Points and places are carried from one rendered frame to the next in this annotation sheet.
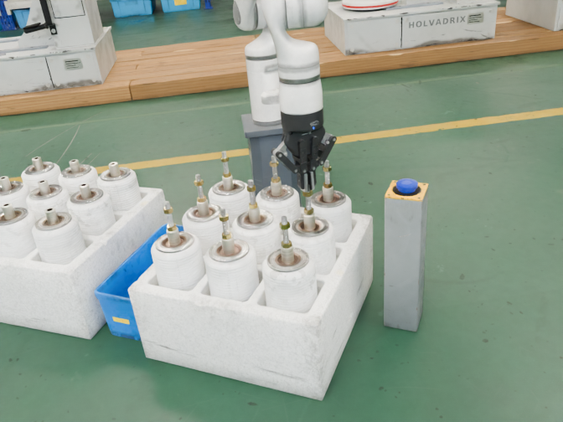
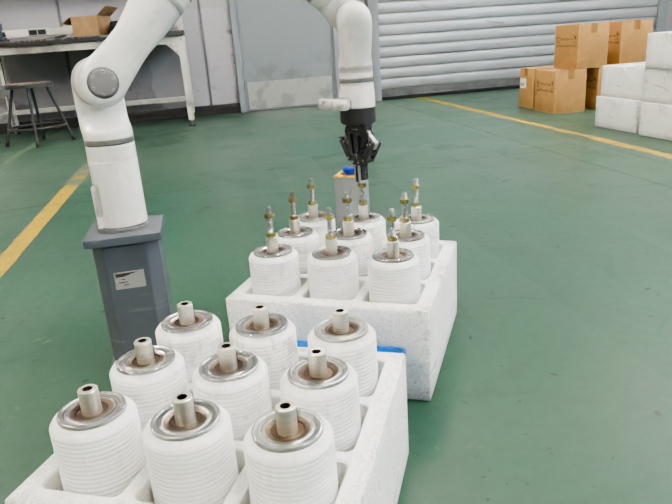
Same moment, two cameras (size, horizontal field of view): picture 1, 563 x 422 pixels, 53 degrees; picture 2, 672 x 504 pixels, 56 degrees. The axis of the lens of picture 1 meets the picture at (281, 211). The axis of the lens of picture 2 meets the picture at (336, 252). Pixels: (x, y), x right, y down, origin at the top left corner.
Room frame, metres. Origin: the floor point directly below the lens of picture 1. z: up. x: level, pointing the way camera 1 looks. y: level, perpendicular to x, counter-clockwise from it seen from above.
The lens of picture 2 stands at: (1.15, 1.28, 0.64)
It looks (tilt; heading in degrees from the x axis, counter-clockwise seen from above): 19 degrees down; 264
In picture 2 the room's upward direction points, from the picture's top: 4 degrees counter-clockwise
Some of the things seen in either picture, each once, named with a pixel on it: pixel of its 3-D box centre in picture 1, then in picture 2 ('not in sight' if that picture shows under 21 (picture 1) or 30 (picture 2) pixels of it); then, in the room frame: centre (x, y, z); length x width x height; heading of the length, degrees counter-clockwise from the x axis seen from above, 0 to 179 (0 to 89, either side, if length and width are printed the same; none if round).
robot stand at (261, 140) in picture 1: (274, 170); (137, 295); (1.44, 0.01, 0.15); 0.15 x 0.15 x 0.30; 5
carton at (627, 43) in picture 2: not in sight; (623, 42); (-1.57, -3.29, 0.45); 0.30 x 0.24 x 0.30; 92
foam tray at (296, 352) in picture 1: (262, 284); (353, 306); (0.99, 0.06, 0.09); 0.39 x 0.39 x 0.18; 65
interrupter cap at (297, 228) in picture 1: (309, 226); (363, 218); (0.94, -0.05, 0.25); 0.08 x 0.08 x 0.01
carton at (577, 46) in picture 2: not in sight; (580, 45); (-1.21, -3.24, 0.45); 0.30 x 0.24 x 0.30; 96
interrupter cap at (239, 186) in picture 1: (229, 187); (272, 251); (1.15, 0.11, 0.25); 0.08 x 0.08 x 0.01
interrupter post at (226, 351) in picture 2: (43, 187); (227, 357); (1.22, 0.56, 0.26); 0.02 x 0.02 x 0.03
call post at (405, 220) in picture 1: (405, 259); (354, 234); (0.94, -0.24, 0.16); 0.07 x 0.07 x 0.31; 65
